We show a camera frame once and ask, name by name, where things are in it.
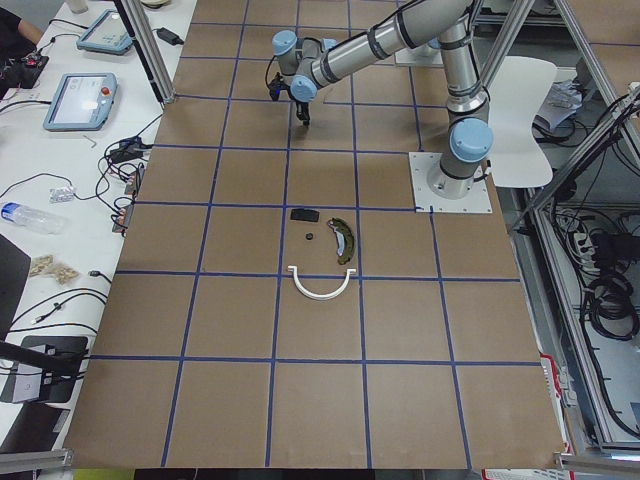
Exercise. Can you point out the black brake pad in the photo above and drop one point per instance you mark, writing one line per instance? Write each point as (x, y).
(304, 215)

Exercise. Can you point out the black power adapter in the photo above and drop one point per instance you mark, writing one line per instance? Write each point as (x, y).
(169, 36)

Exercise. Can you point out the near teach pendant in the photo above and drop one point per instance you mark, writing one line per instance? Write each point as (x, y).
(82, 102)

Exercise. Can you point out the teach pendant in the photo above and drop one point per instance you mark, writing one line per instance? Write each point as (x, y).
(82, 102)
(107, 34)

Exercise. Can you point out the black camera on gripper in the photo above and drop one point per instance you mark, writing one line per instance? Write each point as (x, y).
(275, 87)

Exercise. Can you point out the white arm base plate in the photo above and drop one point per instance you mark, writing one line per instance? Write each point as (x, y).
(435, 192)

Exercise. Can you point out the blister pill pack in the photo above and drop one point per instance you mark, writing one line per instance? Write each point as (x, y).
(62, 194)

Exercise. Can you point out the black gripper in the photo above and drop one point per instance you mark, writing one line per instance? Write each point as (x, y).
(301, 105)

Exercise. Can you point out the white chair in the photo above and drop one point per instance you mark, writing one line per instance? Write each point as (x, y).
(517, 92)

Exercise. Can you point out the clear water bottle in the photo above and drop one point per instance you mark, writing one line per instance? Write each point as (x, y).
(33, 219)

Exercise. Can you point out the far teach pendant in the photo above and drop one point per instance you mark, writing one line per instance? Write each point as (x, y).
(107, 34)

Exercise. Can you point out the green brake shoe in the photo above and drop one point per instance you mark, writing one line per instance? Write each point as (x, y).
(345, 239)

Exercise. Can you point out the aluminium frame post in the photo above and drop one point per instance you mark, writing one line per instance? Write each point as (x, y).
(139, 30)

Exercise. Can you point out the white curved plastic bracket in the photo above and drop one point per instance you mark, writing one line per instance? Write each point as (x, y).
(321, 290)

